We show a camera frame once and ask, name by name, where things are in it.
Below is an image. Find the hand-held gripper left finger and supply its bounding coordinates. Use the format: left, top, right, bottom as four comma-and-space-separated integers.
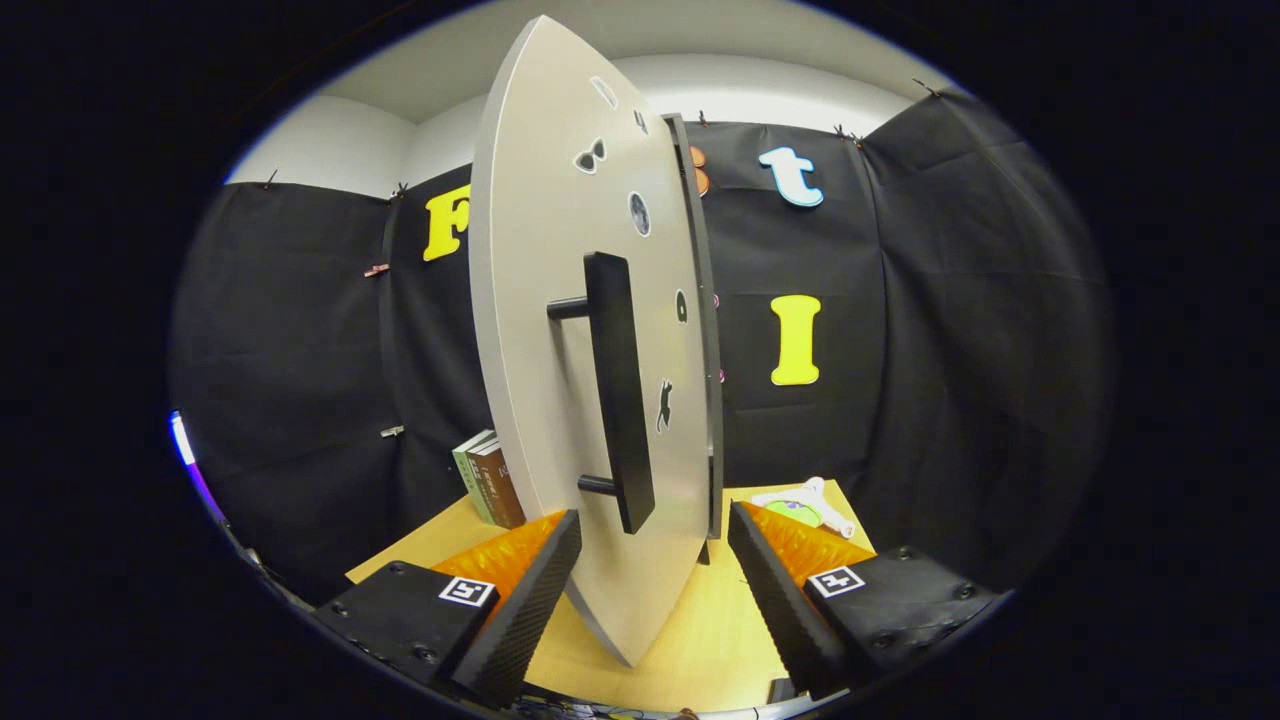
312, 508, 584, 711

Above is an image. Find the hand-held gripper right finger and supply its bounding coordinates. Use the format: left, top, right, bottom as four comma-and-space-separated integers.
727, 500, 1006, 702

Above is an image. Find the black door handle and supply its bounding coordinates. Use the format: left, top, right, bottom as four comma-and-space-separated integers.
546, 251, 658, 536

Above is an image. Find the pink and green plush toy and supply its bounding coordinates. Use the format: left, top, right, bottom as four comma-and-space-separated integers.
750, 476, 859, 541

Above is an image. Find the brown book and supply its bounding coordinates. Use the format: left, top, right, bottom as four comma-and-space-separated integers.
466, 438, 528, 531

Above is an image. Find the green book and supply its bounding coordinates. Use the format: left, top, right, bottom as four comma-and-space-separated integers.
452, 429, 499, 527

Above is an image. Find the black backdrop cloth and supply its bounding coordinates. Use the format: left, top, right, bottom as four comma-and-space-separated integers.
170, 88, 1116, 603

